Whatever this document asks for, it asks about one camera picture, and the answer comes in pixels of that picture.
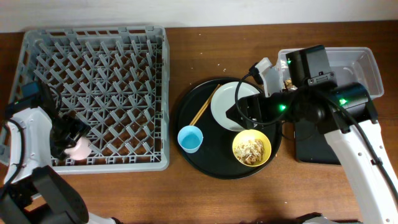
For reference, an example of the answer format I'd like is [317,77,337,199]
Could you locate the wooden chopstick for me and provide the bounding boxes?
[190,84,221,127]
[188,83,220,126]

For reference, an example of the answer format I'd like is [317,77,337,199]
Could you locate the yellow plastic bowl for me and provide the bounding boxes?
[232,129,272,167]

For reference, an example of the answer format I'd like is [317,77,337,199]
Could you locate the gold brown snack wrapper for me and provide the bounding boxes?
[284,79,297,91]

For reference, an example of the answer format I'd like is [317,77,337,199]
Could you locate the food scraps with rice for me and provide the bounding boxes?
[233,139,264,166]

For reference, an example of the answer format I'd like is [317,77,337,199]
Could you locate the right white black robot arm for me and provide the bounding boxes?
[226,45,397,223]

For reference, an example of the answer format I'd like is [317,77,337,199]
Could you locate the clear plastic waste bin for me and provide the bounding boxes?
[264,47,384,99]

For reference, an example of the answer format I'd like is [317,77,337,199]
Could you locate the pink plastic cup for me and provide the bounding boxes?
[64,137,91,161]

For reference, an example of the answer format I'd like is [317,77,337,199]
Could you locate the black rectangular tray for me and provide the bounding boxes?
[294,120,340,165]

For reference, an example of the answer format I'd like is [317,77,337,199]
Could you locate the grey plastic dishwasher rack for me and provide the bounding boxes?
[10,26,170,174]

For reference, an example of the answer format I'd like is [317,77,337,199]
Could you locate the grey round plate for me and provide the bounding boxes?
[211,82,244,132]

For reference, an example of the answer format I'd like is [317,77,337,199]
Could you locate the round black serving tray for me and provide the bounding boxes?
[173,77,282,179]

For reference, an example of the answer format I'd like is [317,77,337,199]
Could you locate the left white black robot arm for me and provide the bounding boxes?
[1,82,119,223]

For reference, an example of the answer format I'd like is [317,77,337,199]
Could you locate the light blue plastic cup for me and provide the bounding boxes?
[177,126,203,154]

